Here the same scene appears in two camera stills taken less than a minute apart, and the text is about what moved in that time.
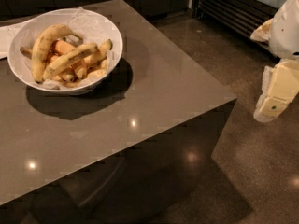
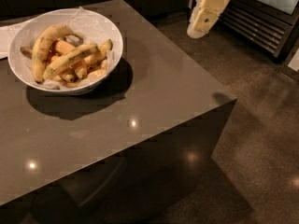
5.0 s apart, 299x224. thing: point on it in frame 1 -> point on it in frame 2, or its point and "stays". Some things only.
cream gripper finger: (280, 86) -> (211, 0)
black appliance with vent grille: (240, 7) stays
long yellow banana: (58, 63) stays
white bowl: (93, 26) stays
